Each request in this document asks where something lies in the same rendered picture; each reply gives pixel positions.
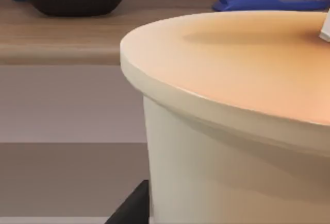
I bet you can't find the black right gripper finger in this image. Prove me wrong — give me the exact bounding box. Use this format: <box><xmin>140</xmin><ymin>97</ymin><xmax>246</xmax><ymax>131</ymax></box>
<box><xmin>104</xmin><ymin>179</ymin><xmax>150</xmax><ymax>224</ymax></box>

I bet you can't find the cream plant pot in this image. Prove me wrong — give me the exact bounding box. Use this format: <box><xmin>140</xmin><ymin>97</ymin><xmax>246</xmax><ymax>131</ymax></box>
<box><xmin>120</xmin><ymin>10</ymin><xmax>330</xmax><ymax>224</ymax></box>

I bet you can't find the wooden shelf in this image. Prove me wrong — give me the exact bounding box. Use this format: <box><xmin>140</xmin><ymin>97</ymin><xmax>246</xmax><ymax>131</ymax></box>
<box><xmin>0</xmin><ymin>0</ymin><xmax>330</xmax><ymax>66</ymax></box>

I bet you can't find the white plant label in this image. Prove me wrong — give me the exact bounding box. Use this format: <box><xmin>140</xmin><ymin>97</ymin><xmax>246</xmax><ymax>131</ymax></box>
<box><xmin>319</xmin><ymin>11</ymin><xmax>330</xmax><ymax>41</ymax></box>

